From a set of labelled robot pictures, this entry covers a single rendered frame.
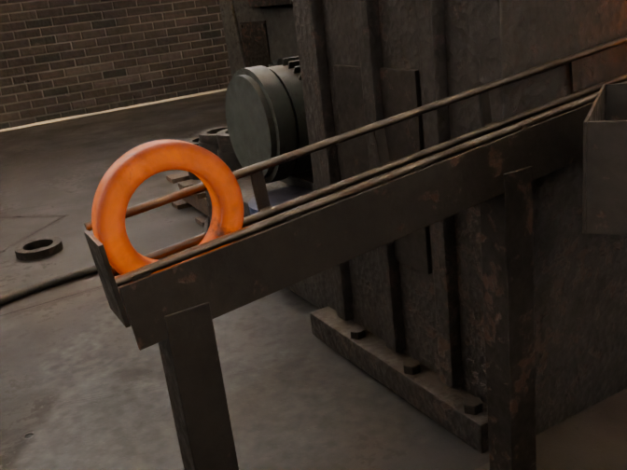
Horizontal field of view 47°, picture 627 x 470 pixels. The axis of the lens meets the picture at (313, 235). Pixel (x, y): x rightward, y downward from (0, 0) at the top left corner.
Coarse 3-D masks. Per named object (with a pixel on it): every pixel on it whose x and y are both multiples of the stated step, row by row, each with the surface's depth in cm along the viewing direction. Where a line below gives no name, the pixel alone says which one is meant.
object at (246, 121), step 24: (240, 72) 232; (264, 72) 224; (288, 72) 228; (240, 96) 232; (264, 96) 220; (288, 96) 223; (240, 120) 237; (264, 120) 220; (288, 120) 219; (240, 144) 242; (264, 144) 225; (288, 144) 221; (288, 168) 228; (288, 288) 227; (312, 288) 211
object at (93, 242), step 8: (88, 232) 86; (88, 240) 87; (96, 240) 83; (96, 248) 83; (96, 256) 85; (104, 256) 82; (96, 264) 88; (104, 264) 82; (104, 272) 84; (112, 272) 83; (104, 280) 86; (112, 280) 83; (104, 288) 89; (112, 288) 83; (112, 296) 86; (112, 304) 88; (120, 304) 84; (120, 312) 84; (120, 320) 87; (128, 320) 85
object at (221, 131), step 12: (204, 132) 300; (216, 132) 279; (228, 132) 281; (204, 144) 295; (216, 144) 293; (228, 144) 271; (228, 156) 273; (240, 168) 275; (168, 180) 334; (180, 180) 329; (192, 180) 321; (204, 192) 299; (180, 204) 332; (192, 204) 326; (204, 204) 309; (204, 216) 309
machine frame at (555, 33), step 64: (320, 0) 160; (384, 0) 140; (448, 0) 124; (512, 0) 115; (576, 0) 122; (320, 64) 163; (384, 64) 145; (448, 64) 128; (512, 64) 118; (320, 128) 169; (384, 128) 149; (448, 128) 132; (576, 192) 133; (384, 256) 159; (448, 256) 140; (576, 256) 138; (320, 320) 190; (384, 320) 166; (448, 320) 144; (576, 320) 142; (384, 384) 168; (448, 384) 150; (576, 384) 147
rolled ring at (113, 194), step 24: (144, 144) 86; (168, 144) 85; (192, 144) 87; (120, 168) 82; (144, 168) 84; (168, 168) 85; (192, 168) 87; (216, 168) 88; (96, 192) 84; (120, 192) 83; (216, 192) 89; (240, 192) 91; (96, 216) 83; (120, 216) 84; (216, 216) 91; (240, 216) 91; (120, 240) 84; (120, 264) 85; (144, 264) 86
